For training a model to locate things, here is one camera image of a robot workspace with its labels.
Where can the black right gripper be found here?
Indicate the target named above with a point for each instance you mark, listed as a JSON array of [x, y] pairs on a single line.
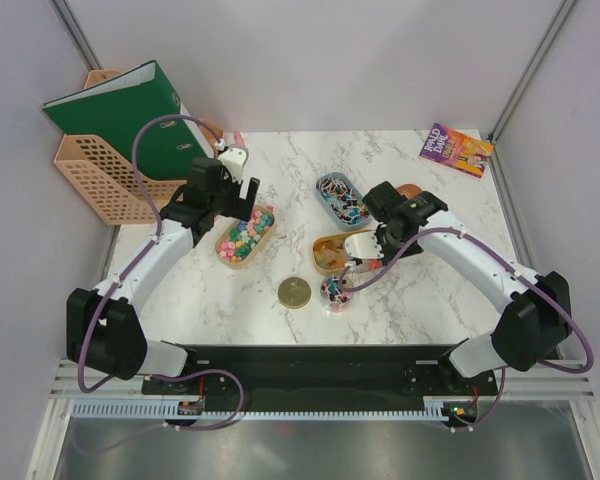
[[381, 234]]

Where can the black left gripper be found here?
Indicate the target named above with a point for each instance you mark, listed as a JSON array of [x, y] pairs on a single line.
[[241, 208]]

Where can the beige tray of star candies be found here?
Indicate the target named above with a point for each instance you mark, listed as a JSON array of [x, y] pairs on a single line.
[[243, 240]]

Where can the orange tray of gummies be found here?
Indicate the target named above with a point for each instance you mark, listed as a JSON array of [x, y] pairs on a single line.
[[409, 190]]

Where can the grey tray of lollipops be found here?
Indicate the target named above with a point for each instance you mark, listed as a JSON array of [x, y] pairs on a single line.
[[342, 201]]

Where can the tan tray of popsicle candies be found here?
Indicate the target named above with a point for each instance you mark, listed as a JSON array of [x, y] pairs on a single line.
[[331, 258]]

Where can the clear plastic jar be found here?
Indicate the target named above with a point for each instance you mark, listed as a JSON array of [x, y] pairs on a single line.
[[333, 297]]

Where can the gold jar lid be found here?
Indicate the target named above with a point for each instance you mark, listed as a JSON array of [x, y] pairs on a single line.
[[294, 292]]

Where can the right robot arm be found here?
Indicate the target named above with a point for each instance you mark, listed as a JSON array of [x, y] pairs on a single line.
[[532, 307]]

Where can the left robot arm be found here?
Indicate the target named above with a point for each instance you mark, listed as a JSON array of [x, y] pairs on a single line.
[[103, 329]]

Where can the Roald Dahl book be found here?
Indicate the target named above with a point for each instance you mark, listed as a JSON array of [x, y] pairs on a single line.
[[456, 150]]

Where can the peach desk organizer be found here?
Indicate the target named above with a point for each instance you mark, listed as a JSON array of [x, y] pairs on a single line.
[[111, 184]]

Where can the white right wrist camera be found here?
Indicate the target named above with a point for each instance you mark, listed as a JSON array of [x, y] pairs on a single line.
[[364, 252]]

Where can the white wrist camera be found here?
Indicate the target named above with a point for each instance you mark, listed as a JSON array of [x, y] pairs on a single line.
[[364, 252], [234, 158]]

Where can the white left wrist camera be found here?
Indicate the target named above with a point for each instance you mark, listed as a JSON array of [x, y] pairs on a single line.
[[234, 158]]

